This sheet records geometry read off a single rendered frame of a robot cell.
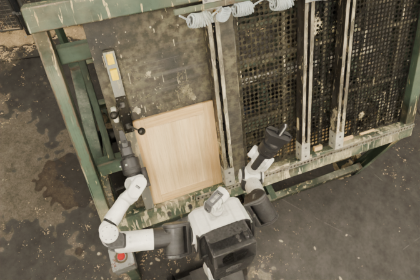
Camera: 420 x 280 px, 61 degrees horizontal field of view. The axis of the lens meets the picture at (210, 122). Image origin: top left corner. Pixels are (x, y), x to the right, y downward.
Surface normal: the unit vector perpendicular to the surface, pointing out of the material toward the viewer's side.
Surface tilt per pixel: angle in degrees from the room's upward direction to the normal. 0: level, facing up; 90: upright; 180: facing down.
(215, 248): 23
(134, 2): 58
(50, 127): 0
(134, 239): 6
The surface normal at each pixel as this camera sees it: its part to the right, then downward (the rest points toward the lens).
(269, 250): 0.09, -0.49
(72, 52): 0.34, 0.44
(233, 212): -0.06, -0.78
